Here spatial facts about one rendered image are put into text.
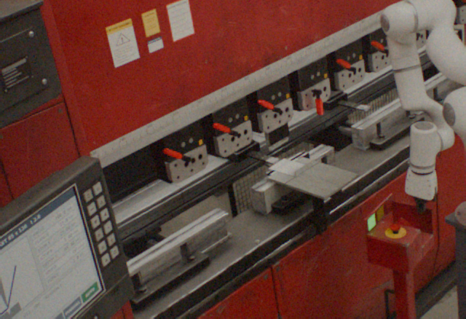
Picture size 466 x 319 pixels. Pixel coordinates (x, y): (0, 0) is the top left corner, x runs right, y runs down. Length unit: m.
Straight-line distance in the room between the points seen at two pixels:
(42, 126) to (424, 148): 1.29
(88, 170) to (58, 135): 0.26
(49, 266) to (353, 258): 1.64
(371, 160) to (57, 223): 1.67
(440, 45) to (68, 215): 1.20
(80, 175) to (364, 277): 1.72
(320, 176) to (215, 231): 0.41
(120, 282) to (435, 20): 1.23
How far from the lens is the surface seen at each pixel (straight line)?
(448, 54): 2.25
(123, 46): 2.15
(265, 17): 2.50
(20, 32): 1.49
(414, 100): 2.53
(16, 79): 1.48
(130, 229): 2.67
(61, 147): 1.85
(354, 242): 2.96
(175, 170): 2.35
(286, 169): 2.71
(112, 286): 1.73
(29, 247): 1.52
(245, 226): 2.66
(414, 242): 2.70
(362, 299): 3.13
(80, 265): 1.64
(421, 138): 2.54
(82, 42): 2.08
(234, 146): 2.49
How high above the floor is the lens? 2.26
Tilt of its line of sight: 25 degrees down
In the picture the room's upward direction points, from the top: 10 degrees counter-clockwise
